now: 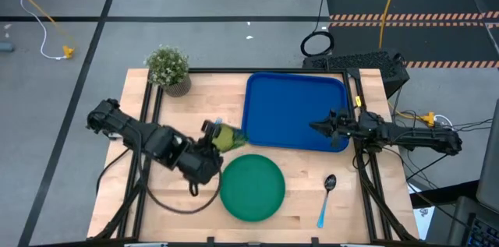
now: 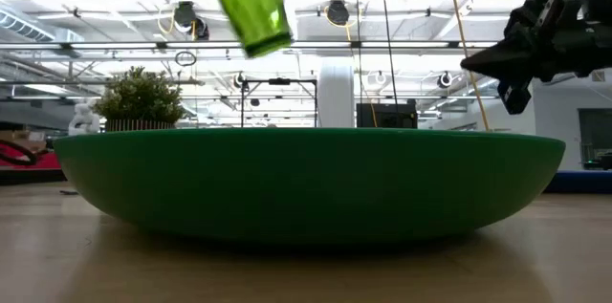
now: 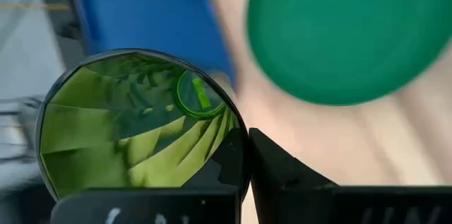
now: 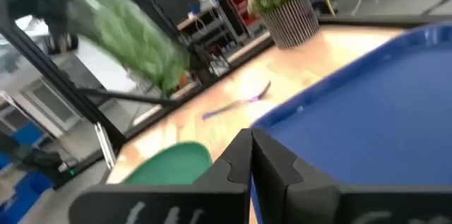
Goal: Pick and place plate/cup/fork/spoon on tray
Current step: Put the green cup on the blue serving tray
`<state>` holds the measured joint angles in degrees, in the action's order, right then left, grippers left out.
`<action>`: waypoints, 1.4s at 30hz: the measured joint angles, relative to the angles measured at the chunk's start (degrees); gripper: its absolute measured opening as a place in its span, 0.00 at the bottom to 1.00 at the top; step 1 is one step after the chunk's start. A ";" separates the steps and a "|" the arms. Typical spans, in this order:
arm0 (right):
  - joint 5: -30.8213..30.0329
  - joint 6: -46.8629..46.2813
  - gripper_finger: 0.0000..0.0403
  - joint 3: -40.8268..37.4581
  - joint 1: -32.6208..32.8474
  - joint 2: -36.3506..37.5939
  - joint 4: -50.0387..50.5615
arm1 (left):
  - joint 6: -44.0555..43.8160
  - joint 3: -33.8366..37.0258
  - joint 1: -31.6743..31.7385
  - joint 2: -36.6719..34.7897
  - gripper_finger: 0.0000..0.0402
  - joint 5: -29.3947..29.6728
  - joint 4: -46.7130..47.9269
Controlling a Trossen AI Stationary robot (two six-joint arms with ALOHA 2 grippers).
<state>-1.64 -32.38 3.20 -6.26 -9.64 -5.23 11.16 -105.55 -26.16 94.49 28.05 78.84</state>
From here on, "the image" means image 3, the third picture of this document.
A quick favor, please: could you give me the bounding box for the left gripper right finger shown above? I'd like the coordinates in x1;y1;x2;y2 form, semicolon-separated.
249;127;452;224

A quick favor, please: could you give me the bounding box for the blue plastic tray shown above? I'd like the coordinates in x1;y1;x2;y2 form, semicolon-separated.
73;0;237;86

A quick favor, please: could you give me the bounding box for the green plastic plate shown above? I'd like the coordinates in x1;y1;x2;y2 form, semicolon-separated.
246;0;452;107

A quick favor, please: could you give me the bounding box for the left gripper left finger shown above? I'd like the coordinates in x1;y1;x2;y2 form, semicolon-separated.
50;127;249;224

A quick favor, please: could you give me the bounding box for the thin yellow cord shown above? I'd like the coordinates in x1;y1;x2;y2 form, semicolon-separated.
0;3;70;11

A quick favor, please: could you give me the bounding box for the green vegetable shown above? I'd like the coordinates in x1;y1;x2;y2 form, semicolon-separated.
35;48;252;204

